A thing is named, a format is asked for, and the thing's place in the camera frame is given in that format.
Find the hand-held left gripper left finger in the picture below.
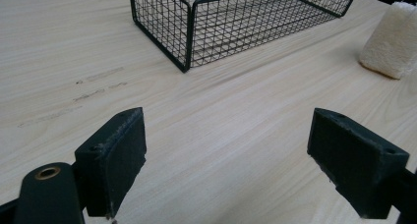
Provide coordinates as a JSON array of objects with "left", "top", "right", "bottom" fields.
[{"left": 74, "top": 106, "right": 148, "bottom": 219}]

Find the black wire mesh basket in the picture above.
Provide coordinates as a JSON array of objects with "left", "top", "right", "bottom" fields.
[{"left": 128, "top": 0, "right": 360, "bottom": 74}]

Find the cream fluffy cloth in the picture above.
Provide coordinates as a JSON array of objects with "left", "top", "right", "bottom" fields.
[{"left": 358, "top": 1, "right": 417, "bottom": 81}]

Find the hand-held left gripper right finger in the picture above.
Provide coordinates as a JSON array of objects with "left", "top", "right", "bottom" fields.
[{"left": 307, "top": 107, "right": 410, "bottom": 220}]

